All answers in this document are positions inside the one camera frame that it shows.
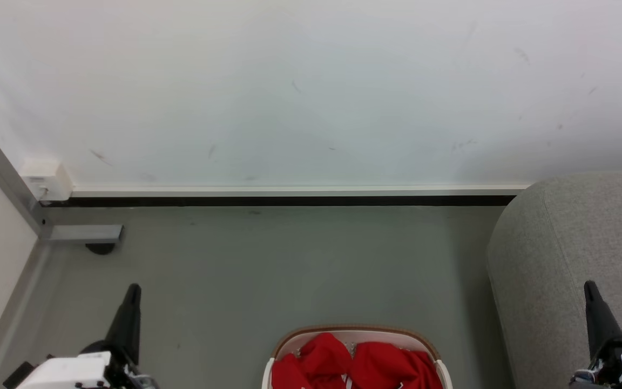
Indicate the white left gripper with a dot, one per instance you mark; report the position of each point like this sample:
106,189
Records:
68,373

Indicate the red white striped garment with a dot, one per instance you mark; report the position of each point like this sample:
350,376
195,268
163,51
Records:
376,364

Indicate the grey upholstered seat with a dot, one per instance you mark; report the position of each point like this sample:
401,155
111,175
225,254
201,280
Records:
559,259

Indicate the white laundry basket brown rim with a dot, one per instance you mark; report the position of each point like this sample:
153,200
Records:
284,346

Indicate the grey metal partition foot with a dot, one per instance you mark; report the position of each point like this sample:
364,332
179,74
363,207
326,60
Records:
3,173

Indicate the white baseboard strip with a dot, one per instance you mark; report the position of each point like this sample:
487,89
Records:
289,190

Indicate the black frame foot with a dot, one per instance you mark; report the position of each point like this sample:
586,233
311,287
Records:
100,248

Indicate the white wall socket box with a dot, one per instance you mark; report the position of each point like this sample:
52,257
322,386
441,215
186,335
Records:
49,178

